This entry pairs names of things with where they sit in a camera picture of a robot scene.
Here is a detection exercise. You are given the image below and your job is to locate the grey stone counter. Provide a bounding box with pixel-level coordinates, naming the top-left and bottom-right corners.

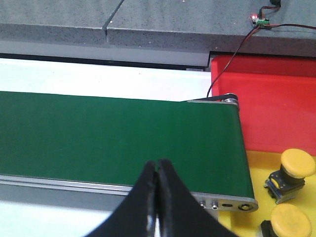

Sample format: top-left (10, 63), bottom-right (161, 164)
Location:
top-left (0, 0), bottom-right (316, 67)

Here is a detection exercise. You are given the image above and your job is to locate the small green circuit board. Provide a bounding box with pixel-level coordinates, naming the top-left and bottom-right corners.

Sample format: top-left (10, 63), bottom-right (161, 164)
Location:
top-left (250, 15), bottom-right (270, 27)

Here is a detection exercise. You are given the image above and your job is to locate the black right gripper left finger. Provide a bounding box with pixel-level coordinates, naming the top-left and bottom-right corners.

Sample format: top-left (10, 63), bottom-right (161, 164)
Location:
top-left (87, 161), bottom-right (156, 237)

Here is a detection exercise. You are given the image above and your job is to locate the green conveyor belt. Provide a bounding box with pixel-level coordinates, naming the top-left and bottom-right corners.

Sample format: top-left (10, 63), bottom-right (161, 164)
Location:
top-left (0, 90), bottom-right (255, 199)

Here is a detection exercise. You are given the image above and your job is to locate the yellow mushroom push button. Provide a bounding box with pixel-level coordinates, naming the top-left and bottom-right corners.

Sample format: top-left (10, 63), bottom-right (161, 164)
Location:
top-left (256, 203), bottom-right (313, 237)
top-left (264, 148), bottom-right (316, 204)

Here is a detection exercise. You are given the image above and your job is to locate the red black wire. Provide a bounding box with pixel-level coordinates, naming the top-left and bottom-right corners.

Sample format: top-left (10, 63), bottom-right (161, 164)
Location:
top-left (206, 0), bottom-right (316, 98)

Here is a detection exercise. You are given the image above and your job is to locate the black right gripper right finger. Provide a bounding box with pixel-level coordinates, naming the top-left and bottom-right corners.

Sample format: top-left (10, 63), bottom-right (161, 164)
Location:
top-left (158, 159), bottom-right (236, 237)

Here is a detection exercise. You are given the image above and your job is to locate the red plastic tray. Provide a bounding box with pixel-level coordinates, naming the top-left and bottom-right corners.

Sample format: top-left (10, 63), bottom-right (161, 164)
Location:
top-left (211, 55), bottom-right (316, 155)

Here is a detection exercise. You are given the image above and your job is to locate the aluminium conveyor frame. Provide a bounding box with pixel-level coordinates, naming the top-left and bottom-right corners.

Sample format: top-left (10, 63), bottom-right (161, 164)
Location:
top-left (0, 93), bottom-right (259, 213)

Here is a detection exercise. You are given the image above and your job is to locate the yellow plastic tray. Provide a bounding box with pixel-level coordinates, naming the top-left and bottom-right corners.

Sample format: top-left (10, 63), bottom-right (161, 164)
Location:
top-left (218, 151), bottom-right (316, 237)

